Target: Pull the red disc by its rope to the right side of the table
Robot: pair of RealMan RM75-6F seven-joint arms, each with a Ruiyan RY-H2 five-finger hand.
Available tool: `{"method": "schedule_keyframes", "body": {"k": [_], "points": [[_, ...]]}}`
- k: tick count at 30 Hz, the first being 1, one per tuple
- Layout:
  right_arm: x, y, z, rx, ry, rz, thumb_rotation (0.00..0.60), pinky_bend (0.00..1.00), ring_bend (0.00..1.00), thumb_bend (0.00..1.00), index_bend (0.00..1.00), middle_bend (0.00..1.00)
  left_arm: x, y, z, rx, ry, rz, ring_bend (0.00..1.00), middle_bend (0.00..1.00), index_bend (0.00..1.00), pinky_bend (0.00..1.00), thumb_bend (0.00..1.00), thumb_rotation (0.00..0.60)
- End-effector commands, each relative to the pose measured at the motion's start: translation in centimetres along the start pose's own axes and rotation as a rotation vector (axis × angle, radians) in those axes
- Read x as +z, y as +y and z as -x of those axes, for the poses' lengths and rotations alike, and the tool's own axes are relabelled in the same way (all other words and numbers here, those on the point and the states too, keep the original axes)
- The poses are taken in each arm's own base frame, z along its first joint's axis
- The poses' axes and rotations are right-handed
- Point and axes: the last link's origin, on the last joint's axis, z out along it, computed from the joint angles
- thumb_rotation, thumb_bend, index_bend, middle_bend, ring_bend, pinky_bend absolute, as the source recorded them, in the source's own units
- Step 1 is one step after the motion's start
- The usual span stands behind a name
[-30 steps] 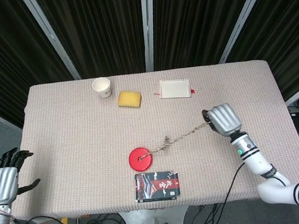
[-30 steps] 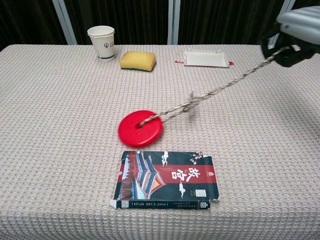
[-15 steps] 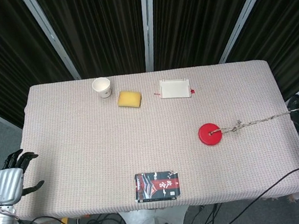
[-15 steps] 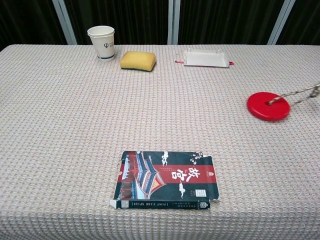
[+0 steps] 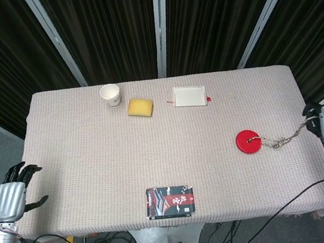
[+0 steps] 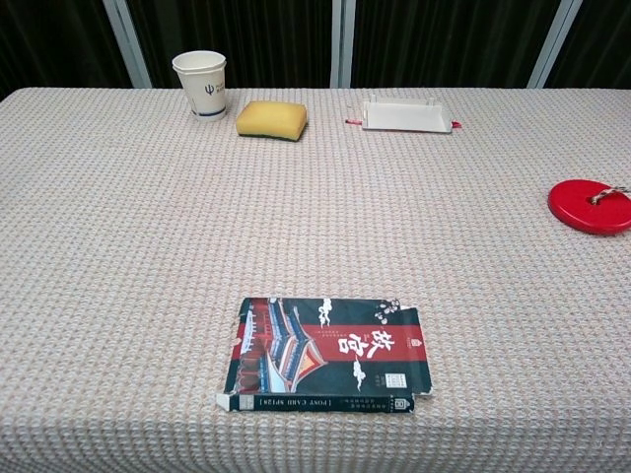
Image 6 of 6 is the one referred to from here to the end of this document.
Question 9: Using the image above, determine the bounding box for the red disc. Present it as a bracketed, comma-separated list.
[547, 179, 631, 237]

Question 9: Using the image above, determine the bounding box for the beige woven tablecloth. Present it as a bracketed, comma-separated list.
[0, 87, 631, 473]

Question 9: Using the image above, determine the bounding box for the dark postcard box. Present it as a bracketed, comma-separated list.
[215, 296, 434, 413]

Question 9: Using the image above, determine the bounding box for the yellow sponge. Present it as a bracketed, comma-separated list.
[235, 101, 309, 144]

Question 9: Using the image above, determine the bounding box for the white plastic tray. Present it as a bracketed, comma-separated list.
[361, 94, 454, 134]

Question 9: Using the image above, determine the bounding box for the white paper cup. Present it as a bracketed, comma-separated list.
[171, 50, 228, 123]

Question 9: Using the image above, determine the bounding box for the dark ribbed partition panel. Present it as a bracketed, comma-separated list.
[349, 0, 563, 90]
[125, 0, 341, 90]
[0, 0, 134, 100]
[544, 0, 631, 90]

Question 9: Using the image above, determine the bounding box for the aluminium partition post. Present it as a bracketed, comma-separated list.
[329, 0, 357, 90]
[102, 0, 152, 90]
[526, 0, 586, 90]

